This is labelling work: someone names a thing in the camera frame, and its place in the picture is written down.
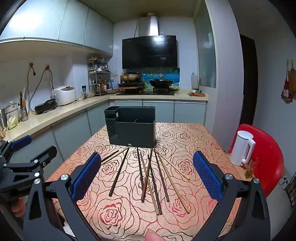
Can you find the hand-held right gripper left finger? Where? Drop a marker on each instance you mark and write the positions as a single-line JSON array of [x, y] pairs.
[[85, 177]]

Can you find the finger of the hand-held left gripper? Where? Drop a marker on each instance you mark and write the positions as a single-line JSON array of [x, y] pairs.
[[47, 155], [20, 141]]

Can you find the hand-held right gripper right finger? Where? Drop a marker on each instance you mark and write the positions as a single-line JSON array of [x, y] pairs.
[[207, 176]]

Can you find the light wooden chopstick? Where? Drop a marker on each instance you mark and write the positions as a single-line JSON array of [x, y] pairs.
[[176, 190], [112, 154], [150, 185], [121, 152], [175, 167]]

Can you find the dark wooden chopstick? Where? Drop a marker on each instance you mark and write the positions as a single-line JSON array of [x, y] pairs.
[[144, 191], [154, 183], [162, 180], [140, 166], [119, 172]]

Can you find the dark grey utensil holder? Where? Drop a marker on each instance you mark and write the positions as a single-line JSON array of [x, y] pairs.
[[135, 132]]

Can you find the person's left hand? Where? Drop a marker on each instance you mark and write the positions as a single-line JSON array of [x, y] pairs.
[[19, 207]]

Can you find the person's right hand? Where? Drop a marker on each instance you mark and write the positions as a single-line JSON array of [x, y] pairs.
[[155, 236]]

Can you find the napa cabbage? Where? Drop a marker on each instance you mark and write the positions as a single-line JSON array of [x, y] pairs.
[[12, 122]]

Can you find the metal utensil cup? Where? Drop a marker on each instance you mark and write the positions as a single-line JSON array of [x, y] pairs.
[[23, 113]]

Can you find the black countertop appliance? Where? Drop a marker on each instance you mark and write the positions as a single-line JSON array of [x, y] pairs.
[[45, 107]]

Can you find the white electric kettle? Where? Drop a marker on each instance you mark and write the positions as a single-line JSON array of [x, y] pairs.
[[240, 148]]

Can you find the orange rose tablecloth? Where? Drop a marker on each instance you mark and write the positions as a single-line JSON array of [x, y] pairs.
[[129, 208]]

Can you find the white rice cooker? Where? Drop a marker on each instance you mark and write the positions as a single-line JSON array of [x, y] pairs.
[[66, 96]]

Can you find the red plastic stool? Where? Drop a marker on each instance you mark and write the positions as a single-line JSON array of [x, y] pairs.
[[269, 166]]

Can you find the small dark-capped bottle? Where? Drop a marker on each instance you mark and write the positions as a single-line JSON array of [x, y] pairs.
[[84, 91]]

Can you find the grey base cabinet unit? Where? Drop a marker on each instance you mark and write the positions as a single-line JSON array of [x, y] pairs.
[[159, 112]]

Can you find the orange and green object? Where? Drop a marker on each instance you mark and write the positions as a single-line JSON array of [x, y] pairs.
[[198, 93]]

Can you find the metal spice rack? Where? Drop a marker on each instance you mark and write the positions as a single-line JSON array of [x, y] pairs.
[[98, 76]]

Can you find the white plastic bottle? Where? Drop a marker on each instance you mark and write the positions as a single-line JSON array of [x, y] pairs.
[[195, 82]]

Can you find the black induction cooker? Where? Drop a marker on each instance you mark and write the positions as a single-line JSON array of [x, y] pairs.
[[129, 87]]

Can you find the black wok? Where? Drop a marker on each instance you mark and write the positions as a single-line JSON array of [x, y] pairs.
[[161, 83]]

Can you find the black gas stove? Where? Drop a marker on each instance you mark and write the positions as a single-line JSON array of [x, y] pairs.
[[145, 92]]

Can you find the dark door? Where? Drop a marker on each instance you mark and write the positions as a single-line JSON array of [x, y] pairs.
[[248, 81]]

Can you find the brass-coloured pot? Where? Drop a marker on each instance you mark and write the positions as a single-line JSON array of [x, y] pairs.
[[130, 77]]

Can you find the red patterned hanging mitt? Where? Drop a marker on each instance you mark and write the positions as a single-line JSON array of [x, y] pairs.
[[286, 91]]

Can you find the frosted glass window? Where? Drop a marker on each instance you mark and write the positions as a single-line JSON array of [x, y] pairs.
[[205, 46]]

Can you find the black range hood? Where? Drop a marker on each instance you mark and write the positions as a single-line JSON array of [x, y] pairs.
[[149, 52]]

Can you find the orange wall hook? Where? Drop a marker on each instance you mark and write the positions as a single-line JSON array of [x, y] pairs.
[[31, 64], [47, 67]]

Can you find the grey wall cabinet unit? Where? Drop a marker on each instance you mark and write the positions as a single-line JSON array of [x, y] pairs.
[[57, 23]]

